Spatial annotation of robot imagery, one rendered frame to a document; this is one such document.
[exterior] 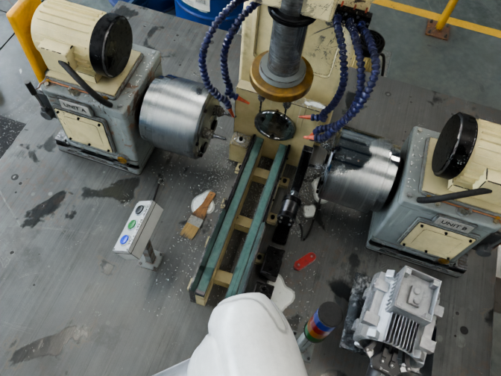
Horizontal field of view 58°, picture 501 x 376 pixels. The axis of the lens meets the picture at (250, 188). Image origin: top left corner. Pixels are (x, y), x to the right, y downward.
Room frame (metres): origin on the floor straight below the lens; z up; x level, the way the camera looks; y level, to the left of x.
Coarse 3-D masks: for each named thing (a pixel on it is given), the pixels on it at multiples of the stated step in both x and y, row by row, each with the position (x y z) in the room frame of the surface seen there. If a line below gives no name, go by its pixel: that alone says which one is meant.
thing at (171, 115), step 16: (160, 80) 0.99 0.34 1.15; (176, 80) 0.99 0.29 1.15; (160, 96) 0.91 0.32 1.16; (176, 96) 0.91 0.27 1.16; (192, 96) 0.92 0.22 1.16; (208, 96) 0.93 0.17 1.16; (144, 112) 0.87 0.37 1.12; (160, 112) 0.86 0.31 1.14; (176, 112) 0.87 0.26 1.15; (192, 112) 0.87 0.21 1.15; (208, 112) 0.91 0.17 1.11; (144, 128) 0.84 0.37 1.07; (160, 128) 0.83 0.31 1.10; (176, 128) 0.83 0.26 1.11; (192, 128) 0.83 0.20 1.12; (208, 128) 0.91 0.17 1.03; (160, 144) 0.82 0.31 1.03; (176, 144) 0.81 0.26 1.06; (192, 144) 0.80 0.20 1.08; (208, 144) 0.91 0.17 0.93
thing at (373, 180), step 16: (352, 128) 0.90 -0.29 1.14; (336, 144) 0.82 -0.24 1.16; (352, 144) 0.82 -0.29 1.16; (368, 144) 0.83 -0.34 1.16; (384, 144) 0.84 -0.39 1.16; (336, 160) 0.77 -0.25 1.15; (352, 160) 0.77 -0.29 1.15; (368, 160) 0.77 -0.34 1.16; (384, 160) 0.78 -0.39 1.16; (336, 176) 0.73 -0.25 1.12; (352, 176) 0.73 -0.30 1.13; (368, 176) 0.73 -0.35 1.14; (384, 176) 0.73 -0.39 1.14; (320, 192) 0.71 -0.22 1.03; (336, 192) 0.70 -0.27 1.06; (352, 192) 0.70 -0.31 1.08; (368, 192) 0.70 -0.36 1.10; (384, 192) 0.70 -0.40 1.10; (352, 208) 0.70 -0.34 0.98; (368, 208) 0.68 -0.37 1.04
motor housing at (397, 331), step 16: (384, 272) 0.47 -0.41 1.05; (368, 304) 0.37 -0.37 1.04; (384, 304) 0.37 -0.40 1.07; (384, 320) 0.33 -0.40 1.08; (400, 320) 0.33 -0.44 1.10; (432, 320) 0.35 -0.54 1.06; (384, 336) 0.28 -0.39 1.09; (400, 336) 0.28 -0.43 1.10; (416, 336) 0.29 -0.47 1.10; (400, 352) 0.28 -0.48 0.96; (416, 368) 0.23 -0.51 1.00
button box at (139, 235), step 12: (144, 204) 0.57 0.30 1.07; (156, 204) 0.57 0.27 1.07; (132, 216) 0.54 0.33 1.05; (144, 216) 0.53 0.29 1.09; (156, 216) 0.54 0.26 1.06; (132, 228) 0.49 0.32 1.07; (144, 228) 0.49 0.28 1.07; (132, 240) 0.45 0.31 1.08; (144, 240) 0.46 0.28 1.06; (120, 252) 0.42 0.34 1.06; (132, 252) 0.42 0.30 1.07
